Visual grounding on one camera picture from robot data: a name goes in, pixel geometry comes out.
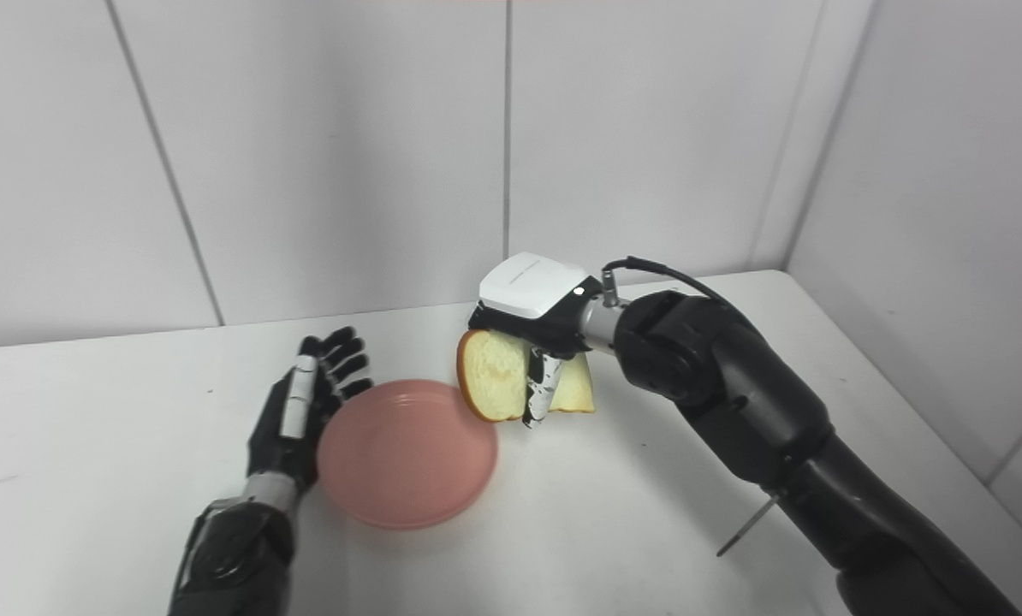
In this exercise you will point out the slice of white bread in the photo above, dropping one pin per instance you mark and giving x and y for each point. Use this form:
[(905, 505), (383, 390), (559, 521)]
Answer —
[(494, 376)]

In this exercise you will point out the pink round plate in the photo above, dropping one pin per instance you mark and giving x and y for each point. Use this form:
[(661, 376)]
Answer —
[(404, 458)]

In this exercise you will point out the thin grey zip tie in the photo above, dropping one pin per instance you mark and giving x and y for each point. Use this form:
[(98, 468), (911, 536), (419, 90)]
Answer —
[(746, 526)]

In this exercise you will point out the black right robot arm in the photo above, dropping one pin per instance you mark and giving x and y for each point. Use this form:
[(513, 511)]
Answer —
[(768, 411)]

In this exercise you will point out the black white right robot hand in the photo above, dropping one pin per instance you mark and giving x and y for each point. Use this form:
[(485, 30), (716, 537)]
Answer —
[(532, 287)]

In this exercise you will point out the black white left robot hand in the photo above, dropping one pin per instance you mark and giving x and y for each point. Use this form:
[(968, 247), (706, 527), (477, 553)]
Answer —
[(284, 449)]

